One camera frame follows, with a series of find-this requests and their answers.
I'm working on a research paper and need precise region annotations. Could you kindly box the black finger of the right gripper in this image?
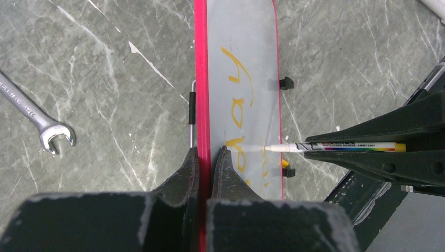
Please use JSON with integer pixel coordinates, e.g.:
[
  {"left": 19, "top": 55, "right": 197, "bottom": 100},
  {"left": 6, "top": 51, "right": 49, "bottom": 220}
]
[
  {"left": 304, "top": 150, "right": 444, "bottom": 186},
  {"left": 305, "top": 90, "right": 444, "bottom": 143}
]

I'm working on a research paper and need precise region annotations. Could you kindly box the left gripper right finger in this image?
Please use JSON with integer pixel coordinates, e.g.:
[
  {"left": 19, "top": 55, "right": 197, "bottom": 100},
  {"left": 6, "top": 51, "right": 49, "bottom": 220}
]
[{"left": 206, "top": 146, "right": 359, "bottom": 251}]

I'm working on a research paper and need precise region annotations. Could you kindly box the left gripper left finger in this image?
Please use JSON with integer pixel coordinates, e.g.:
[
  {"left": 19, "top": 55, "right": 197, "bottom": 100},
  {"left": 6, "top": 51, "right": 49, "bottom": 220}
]
[{"left": 1, "top": 148, "right": 200, "bottom": 251}]

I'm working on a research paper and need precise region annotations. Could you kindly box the white marker pen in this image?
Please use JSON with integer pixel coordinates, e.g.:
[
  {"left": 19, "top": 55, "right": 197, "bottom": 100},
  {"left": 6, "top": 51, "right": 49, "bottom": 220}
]
[{"left": 264, "top": 142, "right": 406, "bottom": 153}]

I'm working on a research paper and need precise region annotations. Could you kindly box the yellow marker cap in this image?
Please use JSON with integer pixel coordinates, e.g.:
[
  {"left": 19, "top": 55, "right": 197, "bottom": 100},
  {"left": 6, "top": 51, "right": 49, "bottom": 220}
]
[{"left": 282, "top": 159, "right": 289, "bottom": 169}]

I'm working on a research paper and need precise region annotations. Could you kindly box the red-framed whiteboard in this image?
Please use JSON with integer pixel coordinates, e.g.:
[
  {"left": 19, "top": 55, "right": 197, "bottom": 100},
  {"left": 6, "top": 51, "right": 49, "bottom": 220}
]
[{"left": 194, "top": 1, "right": 284, "bottom": 251}]

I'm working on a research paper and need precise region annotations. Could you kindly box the silver wrench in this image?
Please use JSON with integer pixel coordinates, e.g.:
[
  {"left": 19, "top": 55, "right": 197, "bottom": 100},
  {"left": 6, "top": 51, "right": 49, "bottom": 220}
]
[{"left": 1, "top": 73, "right": 76, "bottom": 155}]

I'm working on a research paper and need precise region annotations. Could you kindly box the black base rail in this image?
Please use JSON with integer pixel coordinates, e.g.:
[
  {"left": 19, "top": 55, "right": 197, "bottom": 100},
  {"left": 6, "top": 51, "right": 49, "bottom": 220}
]
[{"left": 323, "top": 55, "right": 445, "bottom": 251}]

